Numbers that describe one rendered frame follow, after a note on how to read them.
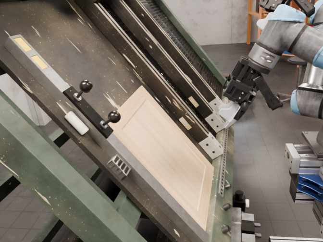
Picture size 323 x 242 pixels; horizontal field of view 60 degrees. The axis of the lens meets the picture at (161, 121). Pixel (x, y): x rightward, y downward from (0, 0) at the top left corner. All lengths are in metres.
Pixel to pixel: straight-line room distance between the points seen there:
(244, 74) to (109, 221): 0.53
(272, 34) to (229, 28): 9.03
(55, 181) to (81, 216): 0.12
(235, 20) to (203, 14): 1.04
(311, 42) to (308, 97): 0.69
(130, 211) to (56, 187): 0.30
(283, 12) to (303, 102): 0.73
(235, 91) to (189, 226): 0.51
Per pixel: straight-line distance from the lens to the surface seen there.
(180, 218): 1.03
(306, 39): 0.77
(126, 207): 0.96
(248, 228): 1.37
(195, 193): 1.23
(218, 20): 9.75
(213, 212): 1.22
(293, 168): 1.48
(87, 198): 0.76
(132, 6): 2.02
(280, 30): 0.78
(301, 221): 2.60
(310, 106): 1.44
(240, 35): 9.87
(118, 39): 1.44
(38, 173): 0.76
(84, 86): 0.82
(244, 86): 0.80
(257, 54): 0.79
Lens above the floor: 1.74
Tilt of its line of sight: 25 degrees down
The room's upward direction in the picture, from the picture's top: 5 degrees counter-clockwise
